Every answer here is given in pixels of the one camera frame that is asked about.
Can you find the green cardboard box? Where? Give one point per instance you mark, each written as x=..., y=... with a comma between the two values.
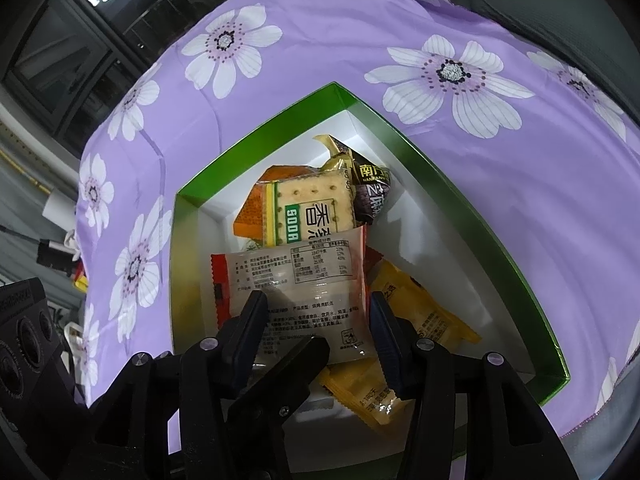
x=430, y=170

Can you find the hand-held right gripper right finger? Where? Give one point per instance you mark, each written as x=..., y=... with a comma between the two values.
x=387, y=345

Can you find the yellow cake packet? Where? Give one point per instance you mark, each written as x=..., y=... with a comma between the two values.
x=365, y=390
x=430, y=310

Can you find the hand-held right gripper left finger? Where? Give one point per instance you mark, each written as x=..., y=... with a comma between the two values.
x=250, y=320

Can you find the pale yellow cracker packet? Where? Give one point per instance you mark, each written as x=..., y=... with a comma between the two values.
x=305, y=205

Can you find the purple floral blanket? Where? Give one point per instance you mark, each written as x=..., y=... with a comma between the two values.
x=350, y=50

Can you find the beige snack packet red edges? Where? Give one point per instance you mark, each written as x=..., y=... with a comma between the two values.
x=310, y=275

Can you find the white paper roll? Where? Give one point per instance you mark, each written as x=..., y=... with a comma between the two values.
x=57, y=207

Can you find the gold and brown snack packet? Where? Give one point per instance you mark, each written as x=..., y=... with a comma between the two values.
x=367, y=185

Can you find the dark grey sofa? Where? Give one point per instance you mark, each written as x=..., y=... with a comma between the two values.
x=550, y=5

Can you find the black device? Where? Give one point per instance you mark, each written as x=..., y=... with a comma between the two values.
x=52, y=255

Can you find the orange seed packet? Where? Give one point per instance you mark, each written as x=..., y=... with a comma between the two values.
x=252, y=210

